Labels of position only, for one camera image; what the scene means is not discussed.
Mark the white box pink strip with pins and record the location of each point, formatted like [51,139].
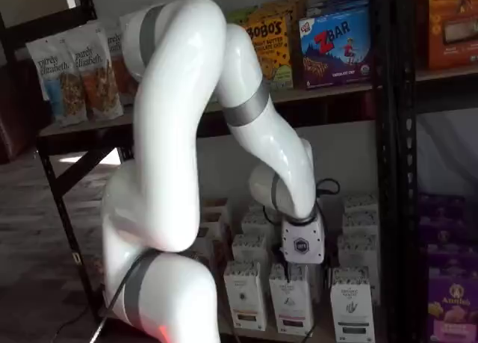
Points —
[291,305]

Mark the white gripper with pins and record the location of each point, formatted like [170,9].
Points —
[302,242]

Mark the brown snack box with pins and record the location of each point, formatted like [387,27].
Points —
[216,216]

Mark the orange Bobo's box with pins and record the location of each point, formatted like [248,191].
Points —
[297,10]

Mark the white floral box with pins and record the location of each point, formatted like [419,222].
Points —
[356,251]
[255,223]
[359,223]
[360,203]
[248,247]

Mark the purple snack box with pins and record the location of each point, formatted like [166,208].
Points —
[444,223]

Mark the blue snack box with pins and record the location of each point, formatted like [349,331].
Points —
[336,1]

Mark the granola bag orange label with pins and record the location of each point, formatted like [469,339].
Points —
[97,77]

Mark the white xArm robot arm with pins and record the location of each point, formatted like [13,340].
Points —
[168,133]

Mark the purple Annie's box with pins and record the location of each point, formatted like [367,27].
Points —
[453,309]

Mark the yellow Bobo's box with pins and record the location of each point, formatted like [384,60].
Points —
[270,48]

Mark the dark brown chair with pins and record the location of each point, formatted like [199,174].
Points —
[18,115]

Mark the black metal shelf frame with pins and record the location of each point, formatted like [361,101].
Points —
[384,133]
[407,133]

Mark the white box orange strip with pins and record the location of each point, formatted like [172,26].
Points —
[244,298]

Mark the granola bag blue label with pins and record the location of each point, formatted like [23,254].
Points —
[56,81]

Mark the orange snack box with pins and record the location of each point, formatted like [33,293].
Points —
[452,29]

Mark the brown middle shelf board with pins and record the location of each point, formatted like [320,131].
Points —
[317,92]

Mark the white box green strip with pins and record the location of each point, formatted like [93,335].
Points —
[351,305]

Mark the blue Z Bar box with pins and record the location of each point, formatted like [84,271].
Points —
[336,51]

